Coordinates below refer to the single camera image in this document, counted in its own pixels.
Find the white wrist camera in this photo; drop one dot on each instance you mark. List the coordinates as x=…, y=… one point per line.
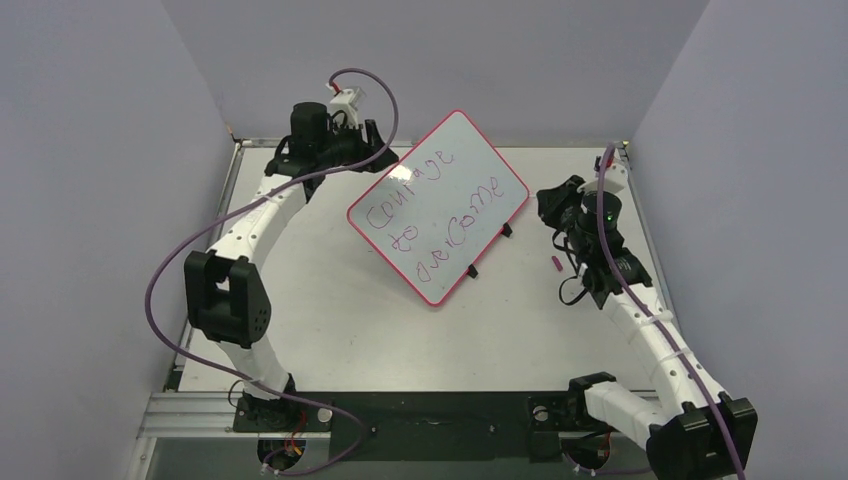
x=347, y=101
x=616, y=177

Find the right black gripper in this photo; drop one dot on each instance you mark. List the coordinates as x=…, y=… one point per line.
x=558, y=204

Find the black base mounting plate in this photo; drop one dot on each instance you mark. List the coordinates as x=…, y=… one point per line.
x=437, y=426

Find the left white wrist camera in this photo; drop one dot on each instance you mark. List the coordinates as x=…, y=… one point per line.
x=347, y=101

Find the pink framed whiteboard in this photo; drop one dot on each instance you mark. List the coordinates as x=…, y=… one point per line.
x=439, y=209

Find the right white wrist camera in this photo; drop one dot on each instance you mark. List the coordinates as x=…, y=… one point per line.
x=616, y=177

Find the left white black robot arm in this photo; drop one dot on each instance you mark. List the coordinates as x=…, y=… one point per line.
x=226, y=297

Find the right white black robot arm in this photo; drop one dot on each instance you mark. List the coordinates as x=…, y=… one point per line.
x=695, y=430

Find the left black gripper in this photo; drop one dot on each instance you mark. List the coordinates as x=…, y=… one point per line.
x=366, y=149

